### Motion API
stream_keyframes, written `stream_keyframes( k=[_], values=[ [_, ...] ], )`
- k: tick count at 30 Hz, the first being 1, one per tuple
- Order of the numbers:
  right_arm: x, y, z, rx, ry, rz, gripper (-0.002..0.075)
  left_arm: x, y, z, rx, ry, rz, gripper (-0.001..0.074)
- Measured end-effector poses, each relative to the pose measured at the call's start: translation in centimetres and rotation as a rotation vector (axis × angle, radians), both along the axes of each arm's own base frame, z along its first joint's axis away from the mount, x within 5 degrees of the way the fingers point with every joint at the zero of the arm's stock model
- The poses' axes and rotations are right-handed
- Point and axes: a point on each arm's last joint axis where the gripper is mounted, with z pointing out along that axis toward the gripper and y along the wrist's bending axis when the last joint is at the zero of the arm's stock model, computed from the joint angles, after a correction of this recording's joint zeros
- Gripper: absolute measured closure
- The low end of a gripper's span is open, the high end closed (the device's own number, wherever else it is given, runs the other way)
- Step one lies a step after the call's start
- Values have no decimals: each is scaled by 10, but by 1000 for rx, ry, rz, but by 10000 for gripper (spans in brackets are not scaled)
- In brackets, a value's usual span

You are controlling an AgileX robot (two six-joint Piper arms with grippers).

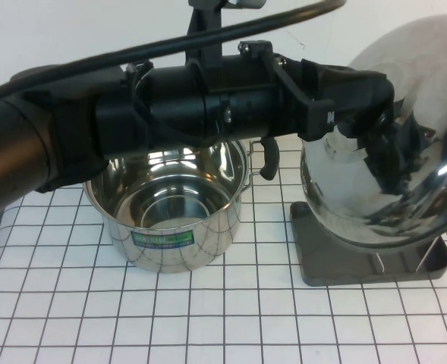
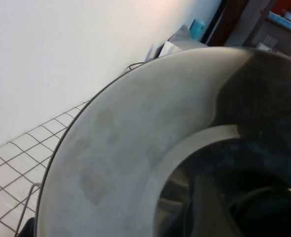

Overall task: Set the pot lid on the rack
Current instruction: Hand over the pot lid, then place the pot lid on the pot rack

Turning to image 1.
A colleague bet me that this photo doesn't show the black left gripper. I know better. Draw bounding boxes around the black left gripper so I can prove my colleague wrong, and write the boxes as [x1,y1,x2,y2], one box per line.
[222,39,395,143]

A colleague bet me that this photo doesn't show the stainless steel lid black knob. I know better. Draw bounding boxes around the stainless steel lid black knob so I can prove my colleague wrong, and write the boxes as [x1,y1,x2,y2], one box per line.
[298,14,447,251]

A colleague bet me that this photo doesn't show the white black-grid tablecloth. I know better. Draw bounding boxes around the white black-grid tablecloth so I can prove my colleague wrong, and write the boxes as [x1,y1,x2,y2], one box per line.
[0,130,447,364]

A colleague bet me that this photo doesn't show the dark grey tray wire rack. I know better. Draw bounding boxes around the dark grey tray wire rack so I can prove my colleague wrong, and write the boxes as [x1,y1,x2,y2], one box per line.
[289,200,447,287]

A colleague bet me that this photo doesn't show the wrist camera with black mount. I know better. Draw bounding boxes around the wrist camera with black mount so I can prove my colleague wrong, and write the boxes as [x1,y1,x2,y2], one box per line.
[187,0,270,73]

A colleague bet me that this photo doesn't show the stainless steel pot black handles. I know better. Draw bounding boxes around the stainless steel pot black handles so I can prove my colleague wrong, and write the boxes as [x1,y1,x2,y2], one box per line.
[82,136,279,275]

